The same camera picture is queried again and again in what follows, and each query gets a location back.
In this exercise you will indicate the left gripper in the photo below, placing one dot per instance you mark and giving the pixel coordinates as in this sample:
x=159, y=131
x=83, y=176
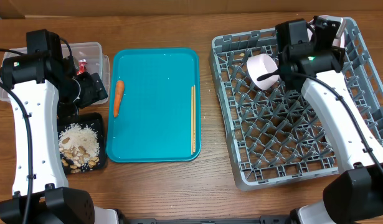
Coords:
x=94, y=89

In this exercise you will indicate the red snack wrapper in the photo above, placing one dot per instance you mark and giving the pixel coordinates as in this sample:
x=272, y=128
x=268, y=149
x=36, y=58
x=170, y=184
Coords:
x=81, y=66

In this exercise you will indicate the peanuts and rice scraps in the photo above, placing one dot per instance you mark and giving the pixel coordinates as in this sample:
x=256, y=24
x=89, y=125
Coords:
x=79, y=148

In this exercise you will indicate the pink bowl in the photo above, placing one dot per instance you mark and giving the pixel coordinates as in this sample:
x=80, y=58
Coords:
x=260, y=65

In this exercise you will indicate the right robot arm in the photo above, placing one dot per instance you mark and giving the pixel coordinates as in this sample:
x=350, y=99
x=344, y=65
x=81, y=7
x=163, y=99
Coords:
x=311, y=64

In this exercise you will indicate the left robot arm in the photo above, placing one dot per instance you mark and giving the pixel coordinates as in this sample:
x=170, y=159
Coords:
x=44, y=86

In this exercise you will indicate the grey dishwasher rack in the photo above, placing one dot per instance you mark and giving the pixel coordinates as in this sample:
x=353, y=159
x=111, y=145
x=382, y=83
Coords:
x=274, y=137

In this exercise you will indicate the orange carrot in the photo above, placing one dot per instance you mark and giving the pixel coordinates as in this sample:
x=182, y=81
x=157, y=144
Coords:
x=119, y=92

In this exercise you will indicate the black tray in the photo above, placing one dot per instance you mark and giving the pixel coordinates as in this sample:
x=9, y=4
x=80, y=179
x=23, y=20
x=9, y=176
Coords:
x=95, y=121

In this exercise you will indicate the teal serving tray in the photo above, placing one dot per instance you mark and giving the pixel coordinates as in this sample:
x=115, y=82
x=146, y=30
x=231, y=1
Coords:
x=154, y=120

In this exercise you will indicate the wooden chopstick left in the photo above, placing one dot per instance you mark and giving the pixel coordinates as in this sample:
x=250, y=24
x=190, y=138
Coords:
x=192, y=120

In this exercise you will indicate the wooden chopstick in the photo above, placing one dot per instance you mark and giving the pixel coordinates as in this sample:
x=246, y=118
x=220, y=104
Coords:
x=194, y=118

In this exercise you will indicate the wooden chopstick right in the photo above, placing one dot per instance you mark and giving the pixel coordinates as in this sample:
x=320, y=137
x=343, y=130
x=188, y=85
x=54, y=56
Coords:
x=194, y=118

